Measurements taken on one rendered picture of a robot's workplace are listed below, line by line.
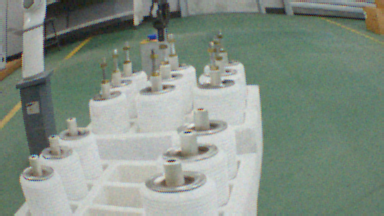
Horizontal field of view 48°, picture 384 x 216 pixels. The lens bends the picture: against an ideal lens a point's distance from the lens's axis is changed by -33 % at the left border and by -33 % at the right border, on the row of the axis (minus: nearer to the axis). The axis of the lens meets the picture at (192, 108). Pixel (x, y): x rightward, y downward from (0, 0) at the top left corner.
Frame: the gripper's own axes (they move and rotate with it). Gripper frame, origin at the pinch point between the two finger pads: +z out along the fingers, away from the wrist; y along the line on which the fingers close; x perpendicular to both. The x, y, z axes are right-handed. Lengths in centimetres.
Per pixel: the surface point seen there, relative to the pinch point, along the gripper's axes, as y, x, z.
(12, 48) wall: 454, 342, 15
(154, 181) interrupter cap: -66, -12, 10
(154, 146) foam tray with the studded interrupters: -19.4, -0.3, 19.5
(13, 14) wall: 454, 341, -40
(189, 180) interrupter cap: -65, -16, 10
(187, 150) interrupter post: -55, -14, 9
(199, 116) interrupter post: -43.3, -14.2, 8.1
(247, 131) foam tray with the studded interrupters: -18.5, -18.5, 18.1
